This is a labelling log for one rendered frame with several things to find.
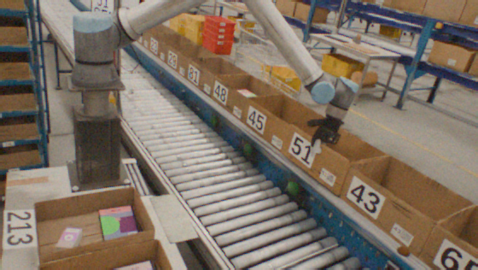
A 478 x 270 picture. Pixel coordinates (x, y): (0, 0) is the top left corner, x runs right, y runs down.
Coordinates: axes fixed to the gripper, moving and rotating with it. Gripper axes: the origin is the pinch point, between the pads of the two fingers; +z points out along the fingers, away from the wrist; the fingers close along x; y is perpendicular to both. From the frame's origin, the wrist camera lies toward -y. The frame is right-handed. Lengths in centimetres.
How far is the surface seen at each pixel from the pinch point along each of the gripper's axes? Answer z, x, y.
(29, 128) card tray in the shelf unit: 63, -94, -138
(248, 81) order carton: -6, 30, -97
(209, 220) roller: 36, -43, -3
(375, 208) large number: 4.4, 2.4, 36.9
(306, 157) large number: 3.4, 0.2, -2.2
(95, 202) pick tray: 40, -85, -24
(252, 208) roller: 31.6, -20.9, -2.3
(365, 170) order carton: -3.1, 13.8, 19.9
